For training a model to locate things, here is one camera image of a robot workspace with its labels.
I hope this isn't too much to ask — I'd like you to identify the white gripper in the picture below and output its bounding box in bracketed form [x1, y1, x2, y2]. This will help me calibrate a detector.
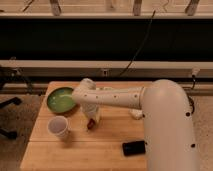
[81, 103, 100, 124]

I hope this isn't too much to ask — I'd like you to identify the red pepper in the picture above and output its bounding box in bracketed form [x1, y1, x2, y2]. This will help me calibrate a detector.
[87, 119, 95, 130]

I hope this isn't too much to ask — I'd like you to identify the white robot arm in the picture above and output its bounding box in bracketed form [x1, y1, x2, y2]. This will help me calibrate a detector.
[72, 79, 200, 171]

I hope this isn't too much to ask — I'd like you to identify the green bowl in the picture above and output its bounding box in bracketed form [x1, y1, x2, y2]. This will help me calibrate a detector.
[46, 87, 76, 114]

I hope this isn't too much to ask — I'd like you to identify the white paper cup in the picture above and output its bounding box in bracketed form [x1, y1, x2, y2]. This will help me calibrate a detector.
[47, 116, 69, 139]

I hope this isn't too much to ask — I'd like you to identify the small white object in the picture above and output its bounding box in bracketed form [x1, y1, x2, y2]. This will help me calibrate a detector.
[130, 109, 142, 120]

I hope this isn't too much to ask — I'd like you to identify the black phone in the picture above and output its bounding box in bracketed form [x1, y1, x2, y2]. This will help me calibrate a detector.
[122, 140, 146, 156]

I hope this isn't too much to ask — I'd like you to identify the black chair base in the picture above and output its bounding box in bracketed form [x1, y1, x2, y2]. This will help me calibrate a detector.
[0, 96, 23, 140]

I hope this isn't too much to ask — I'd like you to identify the white wall rail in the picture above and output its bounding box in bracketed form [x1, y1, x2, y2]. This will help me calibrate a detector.
[0, 60, 213, 79]

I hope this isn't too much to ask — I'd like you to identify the black hanging cable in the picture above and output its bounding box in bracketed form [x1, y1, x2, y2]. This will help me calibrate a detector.
[118, 9, 157, 77]

